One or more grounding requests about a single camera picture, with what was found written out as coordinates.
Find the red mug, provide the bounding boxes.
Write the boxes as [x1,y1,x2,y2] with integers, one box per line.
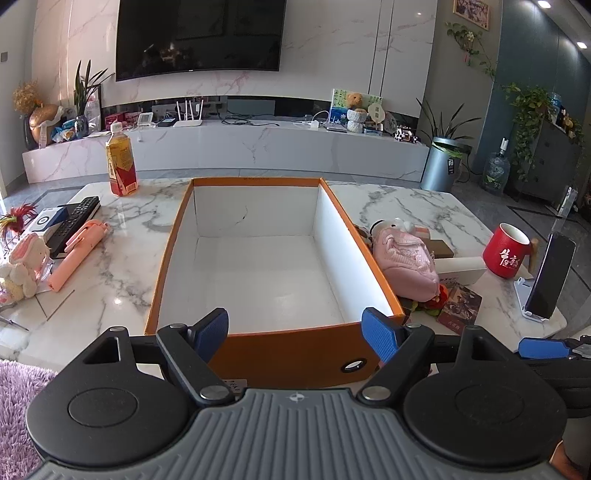
[482,223,540,279]

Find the white flat box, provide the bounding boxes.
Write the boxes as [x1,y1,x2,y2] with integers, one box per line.
[434,256,488,284]

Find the grey side cabinet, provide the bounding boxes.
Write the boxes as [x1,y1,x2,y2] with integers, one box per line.
[512,121,585,204]

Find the long-leaf green plant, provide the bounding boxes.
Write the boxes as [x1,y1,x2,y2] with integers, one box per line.
[416,97,481,153]

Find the white marble television cabinet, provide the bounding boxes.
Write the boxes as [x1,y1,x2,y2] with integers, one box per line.
[22,119,430,185]

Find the small landscape painting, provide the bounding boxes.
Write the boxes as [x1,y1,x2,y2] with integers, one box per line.
[330,89,384,127]

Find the round paddle fan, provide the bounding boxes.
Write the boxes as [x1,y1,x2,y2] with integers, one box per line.
[368,102,387,134]

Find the brown wooden block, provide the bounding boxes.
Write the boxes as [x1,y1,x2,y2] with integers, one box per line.
[427,237,455,259]

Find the blue water jug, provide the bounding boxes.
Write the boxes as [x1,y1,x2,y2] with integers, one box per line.
[479,138,512,197]

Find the hanging vine plant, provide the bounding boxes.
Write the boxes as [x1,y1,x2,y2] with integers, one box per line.
[445,22,497,81]

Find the black wall television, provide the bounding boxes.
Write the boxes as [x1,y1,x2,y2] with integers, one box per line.
[115,0,287,83]

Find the white phone stand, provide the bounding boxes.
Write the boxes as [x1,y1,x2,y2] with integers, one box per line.
[513,277,561,322]

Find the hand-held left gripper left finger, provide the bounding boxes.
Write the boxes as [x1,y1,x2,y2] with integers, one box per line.
[76,308,236,407]

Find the black remote control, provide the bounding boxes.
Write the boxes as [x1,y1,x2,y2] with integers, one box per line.
[47,196,101,259]

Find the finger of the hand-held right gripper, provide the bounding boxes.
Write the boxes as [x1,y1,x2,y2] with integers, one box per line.
[517,337,591,361]

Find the dried yellow flowers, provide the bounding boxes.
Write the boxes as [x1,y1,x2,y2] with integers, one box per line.
[12,80,40,114]

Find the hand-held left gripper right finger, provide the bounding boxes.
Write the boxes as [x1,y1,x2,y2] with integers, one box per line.
[355,307,520,403]

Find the pink selfie stick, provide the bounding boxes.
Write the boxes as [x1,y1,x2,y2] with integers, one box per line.
[47,220,112,293]

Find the cream bunny plush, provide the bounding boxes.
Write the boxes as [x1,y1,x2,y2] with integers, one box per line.
[0,233,51,301]

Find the black smartphone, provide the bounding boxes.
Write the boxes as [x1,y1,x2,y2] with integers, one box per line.
[526,232,577,319]

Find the framed wall picture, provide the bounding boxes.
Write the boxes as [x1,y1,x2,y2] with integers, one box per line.
[452,0,490,31]

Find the orange cardboard box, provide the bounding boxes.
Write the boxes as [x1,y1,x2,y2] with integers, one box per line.
[144,176,407,384]

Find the tall green potted plant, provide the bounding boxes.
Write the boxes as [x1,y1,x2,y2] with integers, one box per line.
[74,60,116,137]

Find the orange drink bottle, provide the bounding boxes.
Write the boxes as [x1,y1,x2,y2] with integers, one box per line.
[105,122,139,197]

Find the golden vase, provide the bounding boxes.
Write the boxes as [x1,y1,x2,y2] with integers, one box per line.
[28,104,63,149]

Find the trailing pothos plant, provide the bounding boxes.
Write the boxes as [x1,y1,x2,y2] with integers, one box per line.
[503,83,583,181]

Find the white router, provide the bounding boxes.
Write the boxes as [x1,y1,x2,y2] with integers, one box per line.
[173,99,206,127]

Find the purple shaggy rug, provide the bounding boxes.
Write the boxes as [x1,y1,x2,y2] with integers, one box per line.
[0,357,61,480]

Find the blue and white box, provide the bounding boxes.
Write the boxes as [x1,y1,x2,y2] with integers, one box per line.
[21,206,70,241]

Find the small brown printed box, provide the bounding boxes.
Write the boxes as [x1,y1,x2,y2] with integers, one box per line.
[436,282,483,330]

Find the colourful feather toy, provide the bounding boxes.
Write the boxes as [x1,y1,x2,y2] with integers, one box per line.
[0,203,40,241]

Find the pink plush toy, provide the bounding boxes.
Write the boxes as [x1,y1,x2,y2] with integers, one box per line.
[372,222,441,301]

